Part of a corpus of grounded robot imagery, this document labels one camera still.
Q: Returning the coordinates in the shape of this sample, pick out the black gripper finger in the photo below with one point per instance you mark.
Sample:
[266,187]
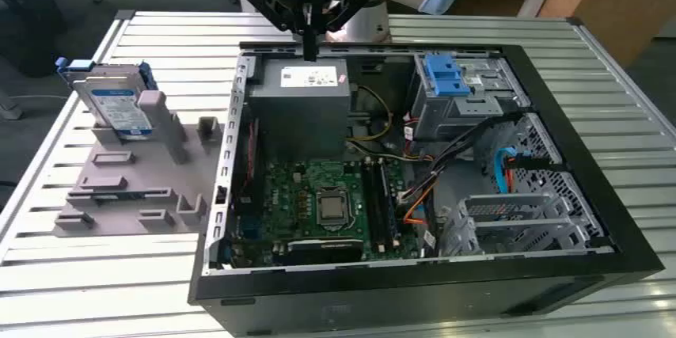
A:
[270,5]
[343,13]

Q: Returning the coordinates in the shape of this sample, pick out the hard disk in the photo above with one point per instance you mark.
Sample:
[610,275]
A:
[119,108]

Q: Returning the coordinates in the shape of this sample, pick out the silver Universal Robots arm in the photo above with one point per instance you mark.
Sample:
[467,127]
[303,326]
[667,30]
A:
[370,21]

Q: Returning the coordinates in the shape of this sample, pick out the metal disk bay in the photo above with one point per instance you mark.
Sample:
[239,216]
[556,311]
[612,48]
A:
[528,227]

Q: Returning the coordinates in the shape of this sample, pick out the blue drive cage latch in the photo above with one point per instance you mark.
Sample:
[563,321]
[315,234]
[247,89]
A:
[443,77]

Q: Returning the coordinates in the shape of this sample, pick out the grey power supply unit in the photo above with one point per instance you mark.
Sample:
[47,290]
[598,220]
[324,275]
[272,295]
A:
[296,124]

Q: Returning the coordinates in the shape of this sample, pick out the metal optical drive cage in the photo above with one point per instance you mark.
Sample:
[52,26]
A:
[464,116]

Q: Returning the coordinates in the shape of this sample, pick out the CPU socket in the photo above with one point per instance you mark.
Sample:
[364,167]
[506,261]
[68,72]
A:
[334,190]

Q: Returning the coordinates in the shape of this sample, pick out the green motherboard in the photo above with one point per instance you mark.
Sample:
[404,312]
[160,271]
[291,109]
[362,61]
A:
[286,195]

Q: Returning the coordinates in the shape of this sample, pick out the black RAM slot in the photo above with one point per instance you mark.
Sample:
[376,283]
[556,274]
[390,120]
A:
[371,203]
[390,211]

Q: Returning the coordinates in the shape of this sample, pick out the silver CPU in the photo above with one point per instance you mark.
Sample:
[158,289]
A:
[332,209]

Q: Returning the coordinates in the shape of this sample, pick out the grey parts rack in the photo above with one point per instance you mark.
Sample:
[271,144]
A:
[138,179]

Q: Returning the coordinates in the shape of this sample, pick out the grey stand foot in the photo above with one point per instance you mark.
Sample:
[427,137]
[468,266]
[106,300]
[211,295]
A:
[8,104]

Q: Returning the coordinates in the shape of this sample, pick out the black graphics card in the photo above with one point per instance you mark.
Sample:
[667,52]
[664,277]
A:
[322,249]

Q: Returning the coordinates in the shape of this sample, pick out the black open PC case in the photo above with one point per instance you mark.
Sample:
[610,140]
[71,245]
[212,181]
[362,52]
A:
[423,298]

